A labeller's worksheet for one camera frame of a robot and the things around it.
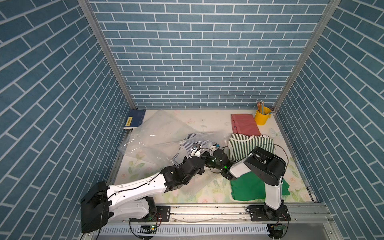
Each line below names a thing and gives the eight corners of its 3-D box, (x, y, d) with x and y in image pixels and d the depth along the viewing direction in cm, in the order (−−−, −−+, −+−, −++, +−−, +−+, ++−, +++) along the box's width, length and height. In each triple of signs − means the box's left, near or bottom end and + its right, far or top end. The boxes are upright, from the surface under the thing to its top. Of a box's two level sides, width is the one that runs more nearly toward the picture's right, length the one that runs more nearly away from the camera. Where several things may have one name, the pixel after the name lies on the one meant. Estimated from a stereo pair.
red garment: (232, 135, 106) (233, 133, 105) (229, 115, 118) (229, 114, 117) (259, 135, 106) (261, 134, 105) (253, 116, 119) (254, 114, 117)
